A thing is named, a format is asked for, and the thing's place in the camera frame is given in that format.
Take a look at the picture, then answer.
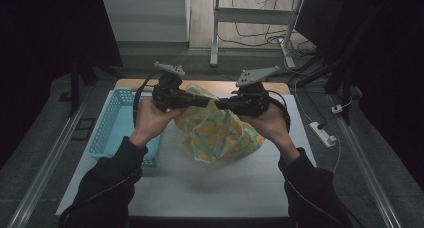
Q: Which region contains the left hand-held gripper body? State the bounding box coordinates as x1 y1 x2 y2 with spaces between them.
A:
151 61 202 113

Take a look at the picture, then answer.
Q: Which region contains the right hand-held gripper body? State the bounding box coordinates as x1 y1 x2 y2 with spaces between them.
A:
229 65 280 118

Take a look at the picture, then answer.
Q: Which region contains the orange slice print bag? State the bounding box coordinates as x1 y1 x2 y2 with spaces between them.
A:
173 84 266 165

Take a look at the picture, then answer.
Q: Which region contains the light blue plastic basket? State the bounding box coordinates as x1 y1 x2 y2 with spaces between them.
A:
87 88 165 168

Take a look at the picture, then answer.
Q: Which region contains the person's right hand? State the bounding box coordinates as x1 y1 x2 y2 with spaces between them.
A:
237 102 298 164

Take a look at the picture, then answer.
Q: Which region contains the person's left hand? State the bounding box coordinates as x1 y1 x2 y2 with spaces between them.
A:
129 97 188 149

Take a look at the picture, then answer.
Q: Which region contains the white power strip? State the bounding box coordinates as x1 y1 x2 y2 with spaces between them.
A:
308 121 338 148

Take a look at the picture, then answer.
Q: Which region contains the white cabinet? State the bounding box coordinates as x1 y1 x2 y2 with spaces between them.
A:
100 0 191 43

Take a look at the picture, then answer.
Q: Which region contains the white table mat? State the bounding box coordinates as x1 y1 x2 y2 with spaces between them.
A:
55 90 329 219

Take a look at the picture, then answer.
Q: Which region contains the black floor plate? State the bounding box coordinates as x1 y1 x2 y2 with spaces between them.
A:
71 117 97 142

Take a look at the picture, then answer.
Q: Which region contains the black metal stand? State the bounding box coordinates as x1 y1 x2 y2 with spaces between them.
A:
68 61 98 118
324 54 355 126

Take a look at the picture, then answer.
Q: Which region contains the black curtain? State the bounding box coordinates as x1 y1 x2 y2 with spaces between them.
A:
296 0 424 191
0 0 123 169

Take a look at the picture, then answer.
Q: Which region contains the white power strip cable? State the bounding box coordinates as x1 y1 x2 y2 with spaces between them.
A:
293 77 316 124

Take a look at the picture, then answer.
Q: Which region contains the tangle of floor cables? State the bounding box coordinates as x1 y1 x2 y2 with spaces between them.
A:
218 0 317 57

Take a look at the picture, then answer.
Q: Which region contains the white desk frame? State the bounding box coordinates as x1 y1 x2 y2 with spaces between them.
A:
209 0 304 69

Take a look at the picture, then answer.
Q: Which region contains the thin white cable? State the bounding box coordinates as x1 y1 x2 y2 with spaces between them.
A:
331 136 343 176

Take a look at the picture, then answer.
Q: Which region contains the aluminium floor rail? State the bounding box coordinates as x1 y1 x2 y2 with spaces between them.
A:
328 94 404 228
6 87 93 228

